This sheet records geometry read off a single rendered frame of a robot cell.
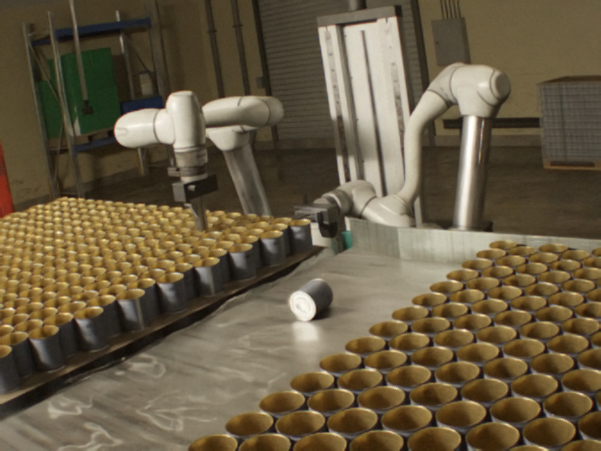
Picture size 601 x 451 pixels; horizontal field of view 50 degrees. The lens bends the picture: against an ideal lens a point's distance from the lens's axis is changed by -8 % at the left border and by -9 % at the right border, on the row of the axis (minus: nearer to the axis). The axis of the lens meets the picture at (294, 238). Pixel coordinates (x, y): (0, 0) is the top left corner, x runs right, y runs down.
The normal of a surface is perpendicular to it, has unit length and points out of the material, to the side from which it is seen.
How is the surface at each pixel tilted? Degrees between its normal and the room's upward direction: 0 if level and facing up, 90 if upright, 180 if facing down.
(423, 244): 90
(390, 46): 90
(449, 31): 90
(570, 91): 88
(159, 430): 0
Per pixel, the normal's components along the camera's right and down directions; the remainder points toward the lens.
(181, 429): -0.15, -0.96
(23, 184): 0.75, 0.06
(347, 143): -0.57, 0.29
